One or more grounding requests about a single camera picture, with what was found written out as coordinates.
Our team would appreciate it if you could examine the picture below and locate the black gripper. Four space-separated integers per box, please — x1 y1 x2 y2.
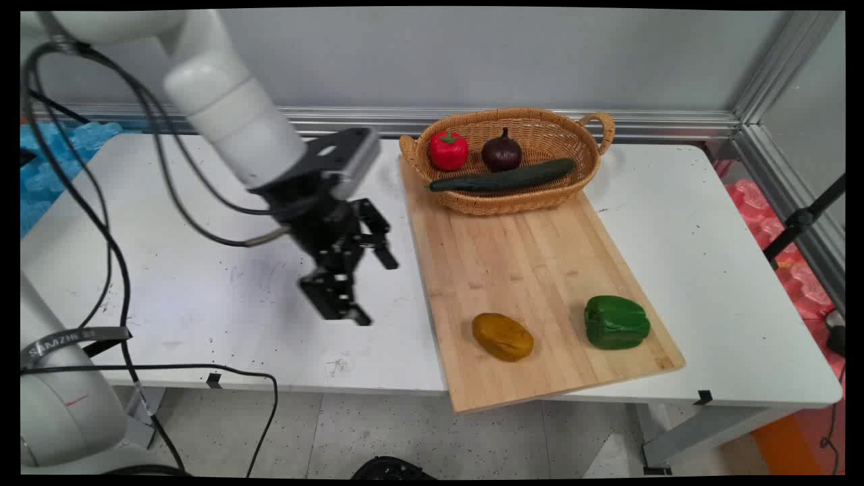
267 179 399 327

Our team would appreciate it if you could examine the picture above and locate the brown potato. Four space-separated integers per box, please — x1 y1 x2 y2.
471 312 535 362

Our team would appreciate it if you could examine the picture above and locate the red tomato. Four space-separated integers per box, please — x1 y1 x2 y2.
429 130 470 171

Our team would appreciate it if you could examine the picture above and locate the wooden cutting board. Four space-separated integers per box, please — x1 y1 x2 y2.
400 154 686 414

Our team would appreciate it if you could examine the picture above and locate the dark green cucumber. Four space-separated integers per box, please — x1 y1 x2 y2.
425 158 576 193

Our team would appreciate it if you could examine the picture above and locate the dark purple onion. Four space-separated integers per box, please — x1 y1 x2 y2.
481 128 523 172

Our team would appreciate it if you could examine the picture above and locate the woven wicker basket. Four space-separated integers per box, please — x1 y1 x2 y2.
399 108 616 217

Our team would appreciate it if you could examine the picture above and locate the black round floor object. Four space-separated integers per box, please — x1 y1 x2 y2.
351 456 437 480

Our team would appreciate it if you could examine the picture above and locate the grey table leg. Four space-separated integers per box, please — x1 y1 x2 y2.
116 386 167 450
634 402 804 475

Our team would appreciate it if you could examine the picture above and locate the green bell pepper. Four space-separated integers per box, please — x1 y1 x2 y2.
584 295 651 350

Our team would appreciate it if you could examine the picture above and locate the blue bubble wrap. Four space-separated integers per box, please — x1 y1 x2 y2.
20 120 124 238

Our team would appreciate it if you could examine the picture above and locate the black tripod leg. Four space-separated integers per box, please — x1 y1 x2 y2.
763 174 846 271

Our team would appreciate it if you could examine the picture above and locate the orange floor mat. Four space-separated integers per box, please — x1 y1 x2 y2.
751 410 846 477

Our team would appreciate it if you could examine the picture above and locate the small black device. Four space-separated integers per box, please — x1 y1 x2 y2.
825 309 846 357

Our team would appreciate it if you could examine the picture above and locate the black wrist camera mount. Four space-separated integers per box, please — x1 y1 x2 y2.
248 127 383 203

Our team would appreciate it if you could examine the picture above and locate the thin black floor cable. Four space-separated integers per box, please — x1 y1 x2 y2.
20 364 279 477

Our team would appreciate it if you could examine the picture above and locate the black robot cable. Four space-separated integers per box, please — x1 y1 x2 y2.
40 40 294 248

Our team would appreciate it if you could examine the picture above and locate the black cable with white label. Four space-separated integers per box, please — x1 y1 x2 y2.
20 40 187 473

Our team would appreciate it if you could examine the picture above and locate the grey printed strap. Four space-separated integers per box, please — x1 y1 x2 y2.
20 326 133 369

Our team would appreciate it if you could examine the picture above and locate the aluminium frame rail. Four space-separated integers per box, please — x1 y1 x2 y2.
27 103 743 141

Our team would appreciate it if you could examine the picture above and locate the aluminium frame corner post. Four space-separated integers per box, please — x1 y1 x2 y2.
732 10 846 315

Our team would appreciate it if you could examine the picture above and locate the thin black side cable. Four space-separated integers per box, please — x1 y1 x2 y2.
819 364 846 475

